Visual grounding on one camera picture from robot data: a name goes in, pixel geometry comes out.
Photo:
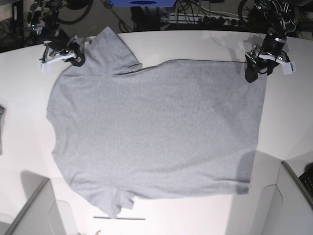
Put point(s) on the grey partition panel right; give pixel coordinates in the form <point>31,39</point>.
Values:
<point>284,208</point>

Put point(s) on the white cable slot plate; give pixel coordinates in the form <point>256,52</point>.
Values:
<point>118,218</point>

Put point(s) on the black keyboard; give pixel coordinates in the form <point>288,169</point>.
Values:
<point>307,180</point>

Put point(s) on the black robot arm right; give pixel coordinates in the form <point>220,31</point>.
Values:
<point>44,22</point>

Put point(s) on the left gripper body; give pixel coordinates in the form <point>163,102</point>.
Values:
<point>272,44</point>

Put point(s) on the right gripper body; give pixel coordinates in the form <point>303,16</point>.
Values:
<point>59,49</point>

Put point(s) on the grey partition panel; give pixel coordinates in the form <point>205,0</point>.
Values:
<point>284,208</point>
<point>39,215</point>

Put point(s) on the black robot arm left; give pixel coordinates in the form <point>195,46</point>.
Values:
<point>278,15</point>

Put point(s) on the grey T-shirt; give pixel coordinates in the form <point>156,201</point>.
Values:
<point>184,128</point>

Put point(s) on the blue box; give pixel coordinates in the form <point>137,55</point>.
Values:
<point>133,3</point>

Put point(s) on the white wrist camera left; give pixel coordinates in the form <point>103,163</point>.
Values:
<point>288,67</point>

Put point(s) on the grey partition panel left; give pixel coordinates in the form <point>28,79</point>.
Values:
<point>39,215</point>

